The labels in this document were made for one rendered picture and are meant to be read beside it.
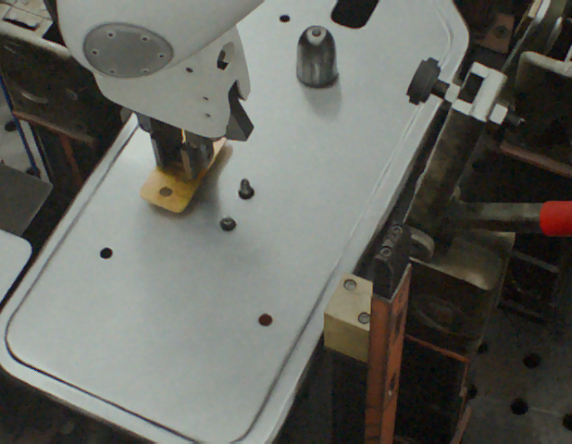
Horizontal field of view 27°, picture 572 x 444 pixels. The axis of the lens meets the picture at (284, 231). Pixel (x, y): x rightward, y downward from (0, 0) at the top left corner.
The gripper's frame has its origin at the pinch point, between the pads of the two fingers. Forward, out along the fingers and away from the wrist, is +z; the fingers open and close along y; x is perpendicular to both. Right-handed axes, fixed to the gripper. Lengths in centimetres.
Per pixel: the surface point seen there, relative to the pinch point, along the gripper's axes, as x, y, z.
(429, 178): 1.8, -19.5, -10.1
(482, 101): 0.6, -21.8, -17.9
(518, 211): 0.0, -25.1, -7.4
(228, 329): 10.7, -9.0, 3.6
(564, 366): -11.1, -31.1, 33.5
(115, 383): 17.6, -3.8, 3.6
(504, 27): -48, -11, 33
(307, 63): -11.1, -5.0, 0.8
